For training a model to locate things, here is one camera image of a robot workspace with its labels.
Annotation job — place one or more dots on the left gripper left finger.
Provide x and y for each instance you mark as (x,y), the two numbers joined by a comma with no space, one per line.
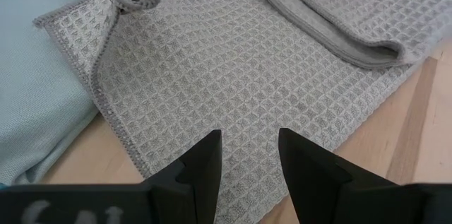
(197,181)

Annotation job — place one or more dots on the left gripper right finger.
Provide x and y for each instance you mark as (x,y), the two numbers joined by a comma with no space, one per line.
(310,181)

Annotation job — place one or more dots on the grey waffle microfiber towel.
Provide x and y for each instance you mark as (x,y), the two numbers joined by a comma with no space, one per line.
(229,75)

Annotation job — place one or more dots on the light blue teal-edged towel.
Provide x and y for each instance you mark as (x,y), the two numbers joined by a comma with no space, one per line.
(35,75)

